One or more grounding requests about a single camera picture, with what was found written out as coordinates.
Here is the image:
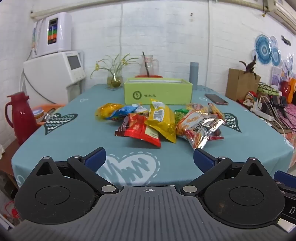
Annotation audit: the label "yellow snack packet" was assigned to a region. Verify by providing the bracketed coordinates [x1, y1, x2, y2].
[144, 98, 177, 143]

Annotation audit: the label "white water purifier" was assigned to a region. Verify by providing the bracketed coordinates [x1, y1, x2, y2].
[31, 12, 73, 58]

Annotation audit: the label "white air conditioner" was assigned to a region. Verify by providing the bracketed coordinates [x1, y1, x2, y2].
[262, 0, 296, 28]

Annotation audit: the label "green cardboard box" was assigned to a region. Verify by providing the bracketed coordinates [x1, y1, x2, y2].
[123, 78, 193, 106]

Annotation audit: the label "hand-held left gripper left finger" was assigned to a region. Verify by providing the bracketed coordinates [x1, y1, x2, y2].
[30, 147, 119, 194]

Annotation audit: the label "green pea snack packet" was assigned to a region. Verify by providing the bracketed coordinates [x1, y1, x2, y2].
[174, 109, 192, 124]

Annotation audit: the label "glass pitcher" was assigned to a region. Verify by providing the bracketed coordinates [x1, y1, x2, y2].
[140, 54, 160, 77]

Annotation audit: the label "white water dispenser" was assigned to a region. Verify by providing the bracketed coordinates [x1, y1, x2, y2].
[22, 50, 86, 106]

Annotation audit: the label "red thermos jug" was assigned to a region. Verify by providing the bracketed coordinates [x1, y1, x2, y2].
[5, 91, 38, 145]

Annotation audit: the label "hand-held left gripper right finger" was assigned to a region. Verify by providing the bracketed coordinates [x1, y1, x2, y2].
[180, 148, 270, 194]

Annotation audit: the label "wooden side table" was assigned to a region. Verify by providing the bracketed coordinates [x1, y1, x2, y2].
[0, 139, 21, 188]

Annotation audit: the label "red toy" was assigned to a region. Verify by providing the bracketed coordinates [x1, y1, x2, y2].
[280, 80, 293, 105]

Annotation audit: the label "blue paper fan decorations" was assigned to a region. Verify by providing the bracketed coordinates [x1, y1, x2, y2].
[251, 34, 282, 67]

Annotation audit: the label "grey cylinder bottle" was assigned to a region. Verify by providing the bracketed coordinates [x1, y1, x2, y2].
[190, 61, 199, 91]

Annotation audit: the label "dark stirring stick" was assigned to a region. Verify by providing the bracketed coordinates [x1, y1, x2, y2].
[142, 51, 149, 77]

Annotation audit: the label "plant in glass vase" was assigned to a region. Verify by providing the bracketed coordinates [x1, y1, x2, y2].
[90, 54, 139, 89]

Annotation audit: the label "silver orange snack packet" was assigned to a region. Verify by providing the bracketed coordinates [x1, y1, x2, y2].
[95, 98, 226, 150]

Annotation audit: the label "bright red snack packet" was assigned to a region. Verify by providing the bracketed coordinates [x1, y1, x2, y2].
[124, 113, 162, 148]

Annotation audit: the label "white power strip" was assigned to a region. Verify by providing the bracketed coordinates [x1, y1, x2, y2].
[251, 107, 275, 121]

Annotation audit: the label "dark feathery decoration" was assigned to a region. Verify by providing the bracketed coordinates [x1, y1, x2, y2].
[239, 55, 258, 75]

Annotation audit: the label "small dolls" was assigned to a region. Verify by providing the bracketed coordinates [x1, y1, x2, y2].
[238, 91, 258, 108]

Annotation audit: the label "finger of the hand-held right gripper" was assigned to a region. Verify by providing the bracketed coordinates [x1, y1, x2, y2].
[274, 171, 296, 193]

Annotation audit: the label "teal heart-print tablecloth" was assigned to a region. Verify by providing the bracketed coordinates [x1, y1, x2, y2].
[11, 84, 295, 188]

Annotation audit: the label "brown cardboard box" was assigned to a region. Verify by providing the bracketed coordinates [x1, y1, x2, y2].
[225, 68, 260, 101]

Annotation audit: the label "dark red snack packet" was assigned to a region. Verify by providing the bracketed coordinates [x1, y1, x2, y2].
[115, 116, 130, 138]

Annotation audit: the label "dark smartphone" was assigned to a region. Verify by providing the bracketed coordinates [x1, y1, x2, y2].
[205, 93, 229, 106]

